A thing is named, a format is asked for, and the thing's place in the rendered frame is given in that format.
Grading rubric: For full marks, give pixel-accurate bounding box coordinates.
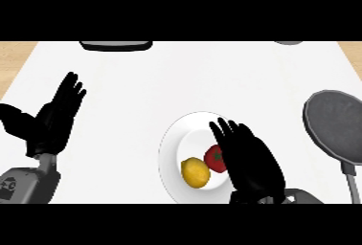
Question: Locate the dark grey frying pan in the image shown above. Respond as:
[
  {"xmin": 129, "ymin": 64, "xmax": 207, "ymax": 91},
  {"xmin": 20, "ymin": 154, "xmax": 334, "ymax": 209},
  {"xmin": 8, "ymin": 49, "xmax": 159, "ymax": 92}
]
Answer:
[{"xmin": 303, "ymin": 89, "xmax": 362, "ymax": 205}]

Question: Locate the red tomato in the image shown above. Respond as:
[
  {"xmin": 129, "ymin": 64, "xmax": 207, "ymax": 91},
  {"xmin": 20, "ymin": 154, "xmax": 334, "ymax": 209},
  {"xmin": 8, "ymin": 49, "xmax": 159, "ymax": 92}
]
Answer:
[{"xmin": 203, "ymin": 144, "xmax": 229, "ymax": 174}]

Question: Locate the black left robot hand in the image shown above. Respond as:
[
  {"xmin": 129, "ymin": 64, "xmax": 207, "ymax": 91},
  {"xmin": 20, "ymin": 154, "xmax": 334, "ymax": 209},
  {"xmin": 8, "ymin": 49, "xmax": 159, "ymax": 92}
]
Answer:
[{"xmin": 0, "ymin": 71, "xmax": 88, "ymax": 160}]

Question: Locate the grey rounded object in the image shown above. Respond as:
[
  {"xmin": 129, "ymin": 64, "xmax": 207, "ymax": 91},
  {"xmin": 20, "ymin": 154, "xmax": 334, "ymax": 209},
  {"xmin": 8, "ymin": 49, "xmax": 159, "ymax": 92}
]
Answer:
[{"xmin": 274, "ymin": 40, "xmax": 306, "ymax": 46}]

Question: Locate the white round plate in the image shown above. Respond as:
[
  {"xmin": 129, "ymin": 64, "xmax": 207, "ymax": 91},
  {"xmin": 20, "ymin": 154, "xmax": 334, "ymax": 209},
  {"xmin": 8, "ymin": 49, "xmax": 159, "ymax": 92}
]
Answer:
[{"xmin": 157, "ymin": 111, "xmax": 241, "ymax": 205}]

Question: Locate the yellow lemon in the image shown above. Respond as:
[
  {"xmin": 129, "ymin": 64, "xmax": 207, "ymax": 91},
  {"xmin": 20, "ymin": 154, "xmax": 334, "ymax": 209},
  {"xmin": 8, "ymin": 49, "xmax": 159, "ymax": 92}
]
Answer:
[{"xmin": 181, "ymin": 156, "xmax": 213, "ymax": 189}]

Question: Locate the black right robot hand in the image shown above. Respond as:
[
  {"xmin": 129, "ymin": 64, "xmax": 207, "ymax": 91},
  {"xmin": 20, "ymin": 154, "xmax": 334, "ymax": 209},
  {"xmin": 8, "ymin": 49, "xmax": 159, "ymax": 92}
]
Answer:
[{"xmin": 209, "ymin": 117, "xmax": 287, "ymax": 205}]

